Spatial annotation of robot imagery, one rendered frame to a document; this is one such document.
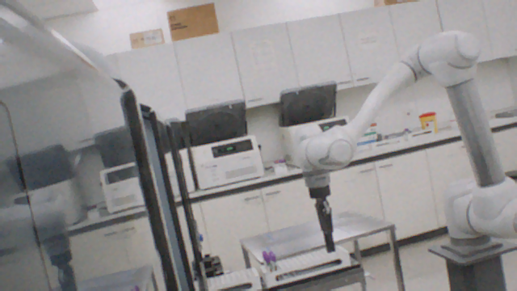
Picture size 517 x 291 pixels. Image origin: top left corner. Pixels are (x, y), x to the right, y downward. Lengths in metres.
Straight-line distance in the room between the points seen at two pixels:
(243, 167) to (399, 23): 2.05
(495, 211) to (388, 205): 2.58
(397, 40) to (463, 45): 3.08
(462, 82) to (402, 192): 2.72
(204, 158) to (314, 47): 1.44
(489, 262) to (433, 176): 2.52
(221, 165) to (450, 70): 2.56
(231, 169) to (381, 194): 1.34
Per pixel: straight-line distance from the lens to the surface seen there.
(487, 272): 2.00
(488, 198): 1.75
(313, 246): 1.95
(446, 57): 1.63
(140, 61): 4.19
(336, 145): 1.38
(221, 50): 4.21
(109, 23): 4.64
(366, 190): 4.17
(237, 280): 1.59
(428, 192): 4.44
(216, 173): 3.86
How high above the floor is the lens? 1.36
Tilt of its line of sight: 3 degrees down
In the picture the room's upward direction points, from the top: 12 degrees counter-clockwise
